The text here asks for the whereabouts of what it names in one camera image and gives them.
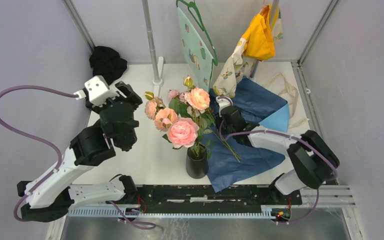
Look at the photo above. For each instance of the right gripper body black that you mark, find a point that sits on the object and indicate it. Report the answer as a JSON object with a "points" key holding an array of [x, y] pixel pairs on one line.
{"points": [[227, 129]]}

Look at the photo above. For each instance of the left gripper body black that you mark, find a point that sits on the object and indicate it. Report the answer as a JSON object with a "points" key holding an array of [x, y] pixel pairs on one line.
{"points": [[97, 108]]}

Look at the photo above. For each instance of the orange rose stem pair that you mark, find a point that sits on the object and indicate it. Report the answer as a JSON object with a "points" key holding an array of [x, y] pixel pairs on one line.
{"points": [[155, 110]]}

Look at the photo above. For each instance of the dark blue wrapping paper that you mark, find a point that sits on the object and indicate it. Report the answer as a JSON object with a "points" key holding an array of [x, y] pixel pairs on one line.
{"points": [[255, 104]]}

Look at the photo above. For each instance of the orange rose stem with bud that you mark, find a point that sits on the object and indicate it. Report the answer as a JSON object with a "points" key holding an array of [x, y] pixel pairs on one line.
{"points": [[194, 103]]}

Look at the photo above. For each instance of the cream ribbon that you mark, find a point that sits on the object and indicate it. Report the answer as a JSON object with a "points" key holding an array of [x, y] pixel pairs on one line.
{"points": [[280, 85]]}

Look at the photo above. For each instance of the pink flower bouquet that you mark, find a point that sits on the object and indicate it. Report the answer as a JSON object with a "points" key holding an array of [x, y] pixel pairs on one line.
{"points": [[217, 132]]}

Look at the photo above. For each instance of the light blue wrapping paper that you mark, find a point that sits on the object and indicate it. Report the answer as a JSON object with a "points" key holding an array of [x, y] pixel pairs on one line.
{"points": [[279, 120]]}

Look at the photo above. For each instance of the pink peony stem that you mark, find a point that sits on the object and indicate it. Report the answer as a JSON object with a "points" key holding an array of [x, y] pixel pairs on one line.
{"points": [[183, 133]]}

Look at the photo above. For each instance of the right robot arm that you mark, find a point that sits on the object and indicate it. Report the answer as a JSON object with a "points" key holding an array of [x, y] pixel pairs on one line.
{"points": [[314, 163]]}

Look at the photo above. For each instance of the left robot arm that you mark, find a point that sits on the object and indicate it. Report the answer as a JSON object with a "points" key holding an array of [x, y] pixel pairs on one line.
{"points": [[52, 195]]}

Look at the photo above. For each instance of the black vase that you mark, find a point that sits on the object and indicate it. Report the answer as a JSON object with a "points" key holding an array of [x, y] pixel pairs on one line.
{"points": [[197, 162]]}

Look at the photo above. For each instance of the black cloth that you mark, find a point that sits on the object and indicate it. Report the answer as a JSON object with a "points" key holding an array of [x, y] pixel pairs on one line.
{"points": [[108, 63]]}

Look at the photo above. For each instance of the green hanger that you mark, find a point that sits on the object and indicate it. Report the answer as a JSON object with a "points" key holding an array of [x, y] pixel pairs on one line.
{"points": [[195, 13]]}

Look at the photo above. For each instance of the mint green patterned towel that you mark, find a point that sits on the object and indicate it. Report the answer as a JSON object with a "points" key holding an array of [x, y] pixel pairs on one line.
{"points": [[198, 55]]}

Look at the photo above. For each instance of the yellow cream patterned garment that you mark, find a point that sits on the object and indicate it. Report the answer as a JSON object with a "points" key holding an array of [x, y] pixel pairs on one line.
{"points": [[236, 67]]}

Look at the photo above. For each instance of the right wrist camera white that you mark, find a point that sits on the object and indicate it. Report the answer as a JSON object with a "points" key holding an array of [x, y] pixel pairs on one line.
{"points": [[223, 102]]}

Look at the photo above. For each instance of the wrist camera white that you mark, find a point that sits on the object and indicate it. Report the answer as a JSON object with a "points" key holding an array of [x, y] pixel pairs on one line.
{"points": [[97, 91], [223, 102]]}

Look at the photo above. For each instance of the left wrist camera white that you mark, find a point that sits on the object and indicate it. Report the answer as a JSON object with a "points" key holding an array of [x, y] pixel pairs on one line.
{"points": [[97, 91]]}

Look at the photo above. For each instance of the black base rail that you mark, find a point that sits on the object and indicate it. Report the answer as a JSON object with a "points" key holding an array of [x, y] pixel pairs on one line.
{"points": [[202, 199]]}

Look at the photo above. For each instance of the white cable duct strip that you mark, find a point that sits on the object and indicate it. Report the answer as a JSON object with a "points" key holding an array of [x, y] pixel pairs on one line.
{"points": [[112, 212]]}

